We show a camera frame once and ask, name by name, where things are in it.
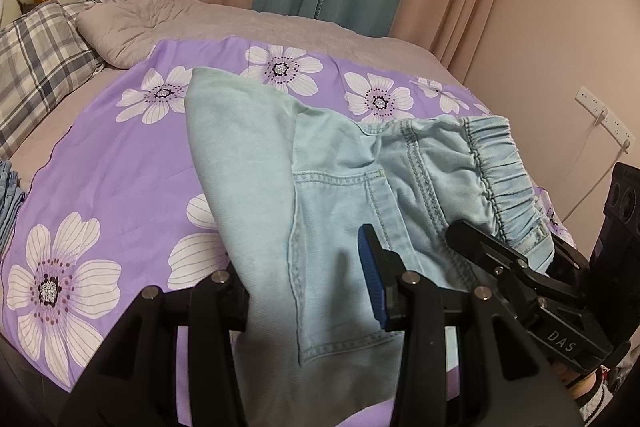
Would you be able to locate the blue folded cloth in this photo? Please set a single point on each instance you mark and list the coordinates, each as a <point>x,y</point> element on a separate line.
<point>10,202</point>

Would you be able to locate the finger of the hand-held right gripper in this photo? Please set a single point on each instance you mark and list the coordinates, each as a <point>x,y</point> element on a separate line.
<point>480,247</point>
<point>570,262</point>

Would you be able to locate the white power strip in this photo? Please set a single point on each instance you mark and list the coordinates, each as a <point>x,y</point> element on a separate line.
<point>602,112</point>

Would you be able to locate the light blue pants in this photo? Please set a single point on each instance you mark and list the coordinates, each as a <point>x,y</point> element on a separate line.
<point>325,207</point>

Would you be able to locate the plaid pillow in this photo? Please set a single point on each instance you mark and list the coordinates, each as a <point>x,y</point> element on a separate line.
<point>35,57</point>

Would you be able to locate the purple floral bed sheet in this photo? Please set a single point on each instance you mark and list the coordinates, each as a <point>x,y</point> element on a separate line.
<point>110,157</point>

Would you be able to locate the person's right forearm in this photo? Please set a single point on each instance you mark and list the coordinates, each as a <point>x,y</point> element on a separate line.
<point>595,397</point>

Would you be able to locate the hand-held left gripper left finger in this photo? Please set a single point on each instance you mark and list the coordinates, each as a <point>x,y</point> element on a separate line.
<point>215,307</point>

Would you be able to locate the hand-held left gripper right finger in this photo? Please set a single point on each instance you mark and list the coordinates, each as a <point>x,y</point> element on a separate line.
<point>372,279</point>

